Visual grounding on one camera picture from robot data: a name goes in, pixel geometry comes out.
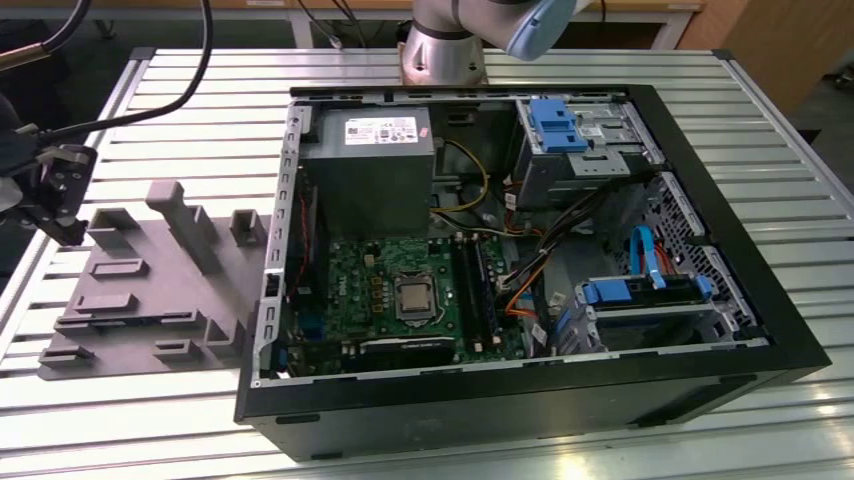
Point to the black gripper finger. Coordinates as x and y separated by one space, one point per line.
67 190

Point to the RAM slot with white clips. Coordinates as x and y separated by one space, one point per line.
470 295

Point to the grey plastic parts rack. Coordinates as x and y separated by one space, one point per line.
174 300

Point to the grey power supply unit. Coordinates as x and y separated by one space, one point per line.
367 190

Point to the green motherboard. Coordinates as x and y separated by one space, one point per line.
354 310

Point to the CPU socket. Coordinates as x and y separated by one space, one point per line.
414 274

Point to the silver CPU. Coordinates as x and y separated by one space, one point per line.
415 298

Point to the black graphics card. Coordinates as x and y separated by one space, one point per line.
401 350

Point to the black open PC case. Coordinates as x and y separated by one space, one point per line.
467 420

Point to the metal drive cage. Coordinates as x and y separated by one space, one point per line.
601 165

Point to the hard disk in blue carrier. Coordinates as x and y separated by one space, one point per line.
607 292

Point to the metal disk bay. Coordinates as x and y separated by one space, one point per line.
667 311

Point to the wooden desk with white legs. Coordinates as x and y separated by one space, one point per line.
677 30

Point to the brown wooden cabinet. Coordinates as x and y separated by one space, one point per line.
788 40

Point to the blue plastic bay bracket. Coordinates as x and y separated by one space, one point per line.
554 125

